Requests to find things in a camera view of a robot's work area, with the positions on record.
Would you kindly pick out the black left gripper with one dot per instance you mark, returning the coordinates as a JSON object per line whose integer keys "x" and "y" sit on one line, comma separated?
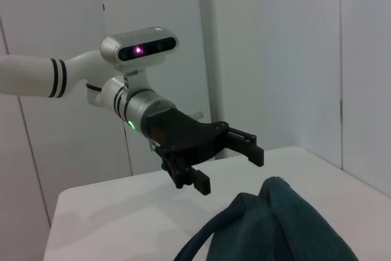
{"x": 183, "y": 135}

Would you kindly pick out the dark teal fabric lunch bag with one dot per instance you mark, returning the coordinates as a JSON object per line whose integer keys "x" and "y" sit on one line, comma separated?
{"x": 275, "y": 227}

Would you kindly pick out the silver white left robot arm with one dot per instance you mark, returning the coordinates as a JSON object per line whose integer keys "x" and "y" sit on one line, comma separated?
{"x": 36, "y": 74}

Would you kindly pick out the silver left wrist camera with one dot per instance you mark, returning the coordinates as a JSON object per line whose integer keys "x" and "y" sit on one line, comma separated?
{"x": 137, "y": 48}

